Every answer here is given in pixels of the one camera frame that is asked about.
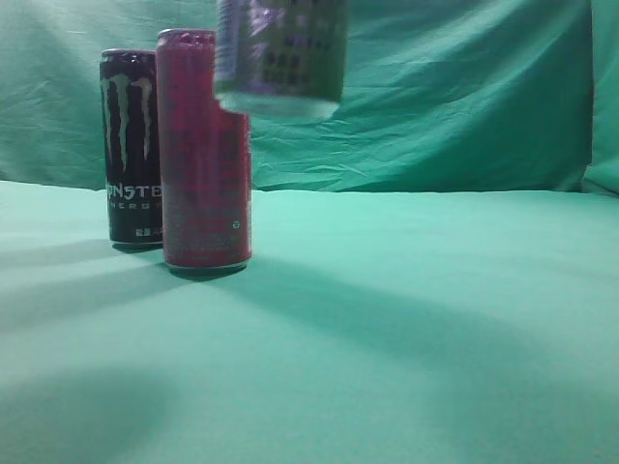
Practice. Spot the green Monster energy can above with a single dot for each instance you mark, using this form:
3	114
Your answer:
281	59

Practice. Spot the pink energy drink can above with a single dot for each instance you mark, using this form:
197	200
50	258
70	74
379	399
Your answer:
205	159

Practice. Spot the green table cloth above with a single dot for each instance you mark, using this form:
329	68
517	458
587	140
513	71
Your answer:
367	328

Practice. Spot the green cloth backdrop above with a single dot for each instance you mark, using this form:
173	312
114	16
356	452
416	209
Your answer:
439	96

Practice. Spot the black Monster energy can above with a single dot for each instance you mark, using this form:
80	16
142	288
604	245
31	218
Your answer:
131	144

